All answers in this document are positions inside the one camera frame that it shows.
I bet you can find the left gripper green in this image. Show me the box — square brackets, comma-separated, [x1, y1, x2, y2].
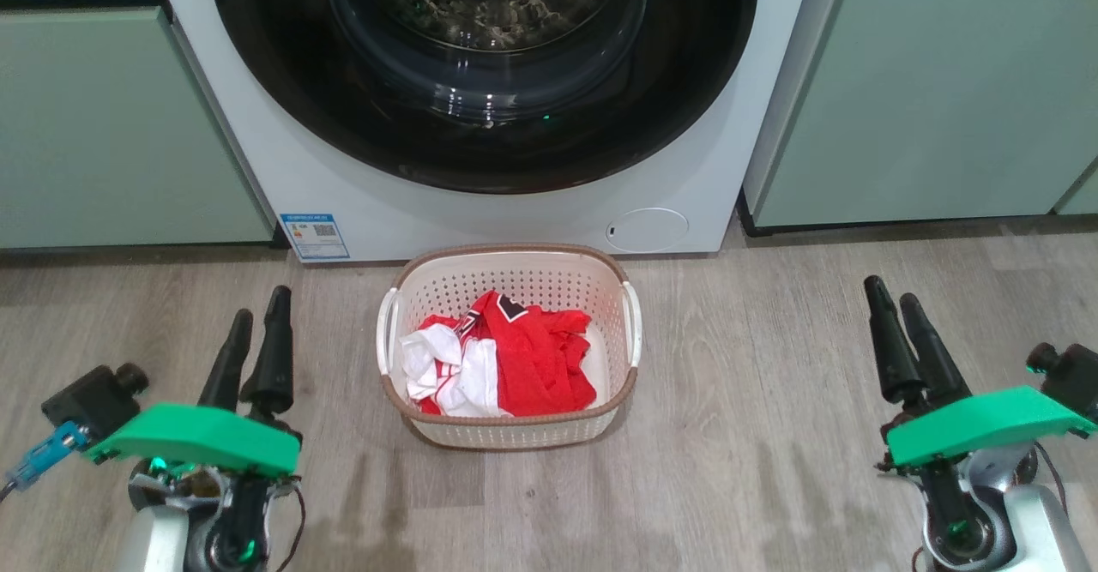
[84, 286, 303, 504]

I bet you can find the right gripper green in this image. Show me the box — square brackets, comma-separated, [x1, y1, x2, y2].
[863, 275, 1097, 470]

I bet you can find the white garment with red trim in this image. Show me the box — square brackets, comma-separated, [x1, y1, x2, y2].
[399, 323, 516, 418]

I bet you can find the washing machine glass door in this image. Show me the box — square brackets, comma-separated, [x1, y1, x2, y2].
[206, 0, 761, 196]

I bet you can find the red jersey garment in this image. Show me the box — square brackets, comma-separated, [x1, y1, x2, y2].
[418, 290, 598, 418]

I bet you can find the white front-load washing machine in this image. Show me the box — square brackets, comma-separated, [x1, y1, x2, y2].
[146, 0, 852, 263]

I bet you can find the stainless steel washing machine drum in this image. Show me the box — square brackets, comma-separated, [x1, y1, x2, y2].
[382, 0, 623, 51]

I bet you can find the blue energy label sticker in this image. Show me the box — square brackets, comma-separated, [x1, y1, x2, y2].
[279, 212, 351, 262]

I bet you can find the pale green tall cabinet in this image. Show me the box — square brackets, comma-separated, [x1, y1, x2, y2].
[742, 0, 1098, 230]

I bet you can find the cream perforated laundry basket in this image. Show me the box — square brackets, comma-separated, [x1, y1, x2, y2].
[376, 243, 643, 451]

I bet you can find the round white filter cover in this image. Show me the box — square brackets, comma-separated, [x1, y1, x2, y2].
[606, 208, 690, 254]

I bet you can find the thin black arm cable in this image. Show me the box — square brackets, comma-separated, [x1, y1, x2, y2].
[273, 476, 307, 572]
[1034, 442, 1070, 513]

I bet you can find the blue camera cable connector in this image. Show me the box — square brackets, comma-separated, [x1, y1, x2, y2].
[4, 422, 89, 493]

